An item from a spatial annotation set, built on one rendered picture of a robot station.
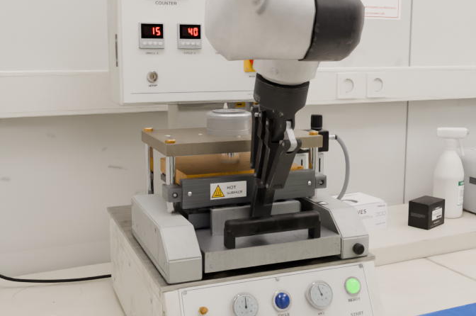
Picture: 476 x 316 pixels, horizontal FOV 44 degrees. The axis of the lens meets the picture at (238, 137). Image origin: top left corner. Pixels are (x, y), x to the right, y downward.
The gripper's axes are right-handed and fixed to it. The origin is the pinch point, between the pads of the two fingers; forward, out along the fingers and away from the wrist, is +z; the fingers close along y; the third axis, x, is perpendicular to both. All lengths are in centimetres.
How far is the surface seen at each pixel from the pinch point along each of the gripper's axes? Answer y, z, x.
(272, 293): 10.2, 9.3, -1.3
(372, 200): -38, 31, 53
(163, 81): -31.4, -6.9, -8.1
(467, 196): -39, 33, 86
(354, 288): 11.9, 9.4, 11.7
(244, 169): -7.7, -1.0, -0.2
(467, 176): -42, 29, 86
